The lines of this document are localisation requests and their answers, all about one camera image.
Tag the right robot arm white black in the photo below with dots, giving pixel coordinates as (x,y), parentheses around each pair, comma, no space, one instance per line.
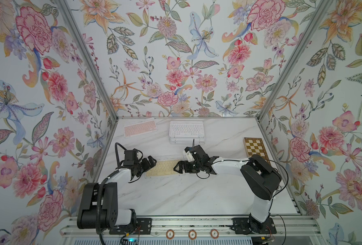
(263,180)

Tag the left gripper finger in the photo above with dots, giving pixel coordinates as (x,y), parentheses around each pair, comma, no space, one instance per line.
(150,162)
(143,169)

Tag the wooden chessboard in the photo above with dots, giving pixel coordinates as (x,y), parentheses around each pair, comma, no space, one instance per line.
(255,146)

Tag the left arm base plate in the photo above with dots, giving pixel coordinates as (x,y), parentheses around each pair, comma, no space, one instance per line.
(144,226)

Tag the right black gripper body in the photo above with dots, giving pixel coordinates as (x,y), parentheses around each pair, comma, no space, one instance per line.
(196,167)

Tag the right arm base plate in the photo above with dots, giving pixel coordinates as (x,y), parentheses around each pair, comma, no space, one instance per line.
(250,225)

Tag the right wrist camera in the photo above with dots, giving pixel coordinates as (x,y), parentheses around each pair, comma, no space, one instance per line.
(189,157)

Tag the middle orange ring marker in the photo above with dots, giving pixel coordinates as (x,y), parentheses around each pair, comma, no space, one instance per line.
(192,235)

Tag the pink keyboard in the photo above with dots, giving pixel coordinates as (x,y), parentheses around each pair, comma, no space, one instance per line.
(177,140)
(141,128)

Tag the orange ring marker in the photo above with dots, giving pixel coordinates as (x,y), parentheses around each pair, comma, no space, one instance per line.
(192,235)
(170,234)
(214,234)

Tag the right orange ring marker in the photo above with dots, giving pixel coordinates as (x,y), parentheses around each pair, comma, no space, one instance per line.
(214,234)

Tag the left orange ring marker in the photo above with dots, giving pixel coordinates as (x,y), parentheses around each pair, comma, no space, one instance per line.
(170,234)

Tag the white keyboard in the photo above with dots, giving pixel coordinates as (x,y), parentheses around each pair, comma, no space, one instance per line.
(189,141)
(192,128)

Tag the aluminium front rail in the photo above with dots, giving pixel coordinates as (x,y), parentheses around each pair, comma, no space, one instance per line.
(290,225)

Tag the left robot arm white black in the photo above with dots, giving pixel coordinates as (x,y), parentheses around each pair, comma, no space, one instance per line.
(99,207)

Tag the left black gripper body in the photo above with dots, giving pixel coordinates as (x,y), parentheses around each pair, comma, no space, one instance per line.
(139,166)

